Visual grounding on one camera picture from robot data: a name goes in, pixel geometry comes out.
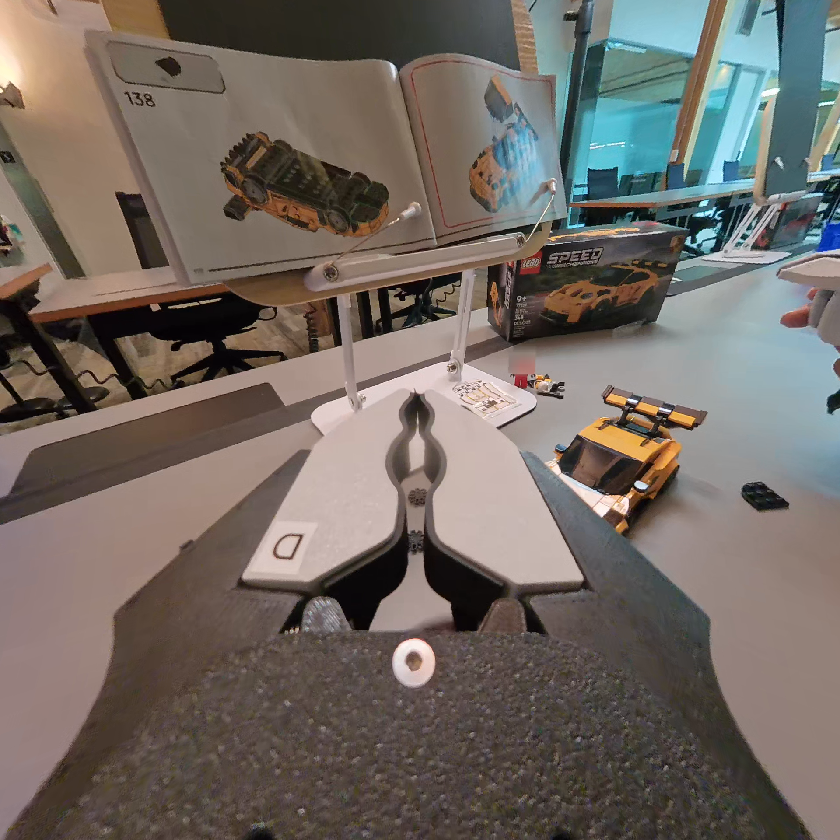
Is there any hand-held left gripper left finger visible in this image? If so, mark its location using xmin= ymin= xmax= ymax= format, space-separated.
xmin=241 ymin=388 xmax=421 ymax=592

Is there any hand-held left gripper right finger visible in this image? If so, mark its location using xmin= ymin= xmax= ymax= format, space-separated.
xmin=420 ymin=390 xmax=586 ymax=598

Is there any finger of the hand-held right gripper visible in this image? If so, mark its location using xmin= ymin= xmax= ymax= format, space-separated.
xmin=776 ymin=252 xmax=840 ymax=287
xmin=807 ymin=287 xmax=840 ymax=347

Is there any yellow lego car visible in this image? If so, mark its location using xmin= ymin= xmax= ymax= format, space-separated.
xmin=550 ymin=385 xmax=710 ymax=536

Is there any lego sticker sheet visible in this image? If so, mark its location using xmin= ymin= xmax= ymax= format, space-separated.
xmin=453 ymin=379 xmax=514 ymax=416

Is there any dark studded lego plate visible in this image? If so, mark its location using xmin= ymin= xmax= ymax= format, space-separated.
xmin=742 ymin=481 xmax=790 ymax=511

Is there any lego set box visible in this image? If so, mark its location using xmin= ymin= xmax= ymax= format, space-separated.
xmin=487 ymin=222 xmax=689 ymax=342

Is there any lego instruction booklet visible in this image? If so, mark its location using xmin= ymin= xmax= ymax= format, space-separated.
xmin=85 ymin=29 xmax=568 ymax=286

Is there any black office chair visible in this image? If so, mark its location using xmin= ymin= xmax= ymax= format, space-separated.
xmin=150 ymin=297 xmax=290 ymax=389

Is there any wooden office desk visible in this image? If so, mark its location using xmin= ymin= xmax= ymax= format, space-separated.
xmin=0 ymin=262 xmax=112 ymax=421

